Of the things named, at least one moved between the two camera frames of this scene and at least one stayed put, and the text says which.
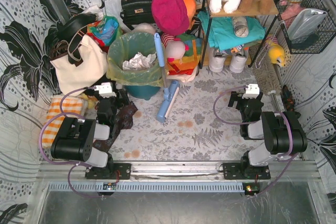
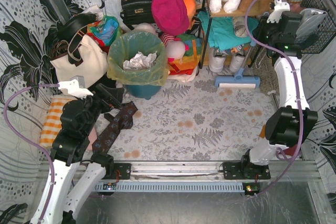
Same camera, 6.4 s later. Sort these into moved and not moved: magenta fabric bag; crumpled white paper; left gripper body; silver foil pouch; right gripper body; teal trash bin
Moved: left gripper body; right gripper body
Not moved: teal trash bin; magenta fabric bag; silver foil pouch; crumpled white paper
